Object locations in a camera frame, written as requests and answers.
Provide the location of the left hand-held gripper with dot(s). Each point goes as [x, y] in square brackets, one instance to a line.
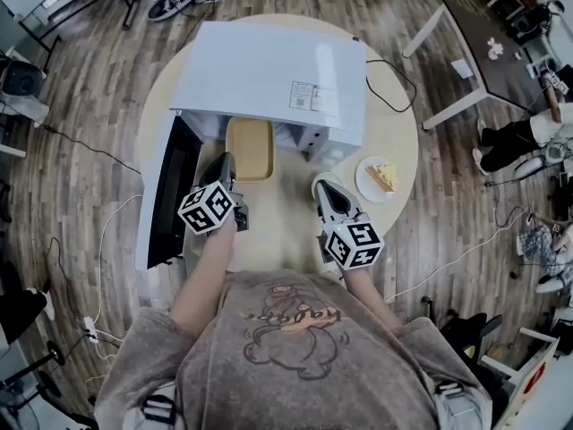
[206, 208]

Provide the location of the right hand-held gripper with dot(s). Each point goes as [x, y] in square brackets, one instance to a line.
[353, 244]

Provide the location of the yellow rectangular container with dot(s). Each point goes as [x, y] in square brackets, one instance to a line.
[250, 150]

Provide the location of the white microwave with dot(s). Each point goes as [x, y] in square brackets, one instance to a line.
[268, 70]

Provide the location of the person's right forearm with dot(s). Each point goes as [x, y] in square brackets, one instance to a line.
[365, 294]

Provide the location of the person's left forearm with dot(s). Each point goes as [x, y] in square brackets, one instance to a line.
[201, 280]

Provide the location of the small white round cup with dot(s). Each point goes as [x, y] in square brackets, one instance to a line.
[333, 179]

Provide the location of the white plate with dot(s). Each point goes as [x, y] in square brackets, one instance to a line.
[369, 186]

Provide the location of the yellow cake slice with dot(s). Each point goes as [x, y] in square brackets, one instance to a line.
[385, 175]

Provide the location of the person's grey printed shirt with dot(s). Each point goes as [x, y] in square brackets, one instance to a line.
[291, 374]

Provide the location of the large black office chair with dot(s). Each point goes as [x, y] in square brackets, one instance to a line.
[465, 329]

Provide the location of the white paper sheet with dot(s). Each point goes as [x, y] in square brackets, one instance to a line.
[461, 68]

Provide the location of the white power strip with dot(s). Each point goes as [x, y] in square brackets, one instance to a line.
[90, 329]

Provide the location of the dark top white leg desk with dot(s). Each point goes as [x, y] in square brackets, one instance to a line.
[492, 61]

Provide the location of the white crumpled tissue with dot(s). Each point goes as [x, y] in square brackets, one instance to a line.
[494, 48]

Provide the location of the black standing fan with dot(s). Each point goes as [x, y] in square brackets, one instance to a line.
[56, 354]

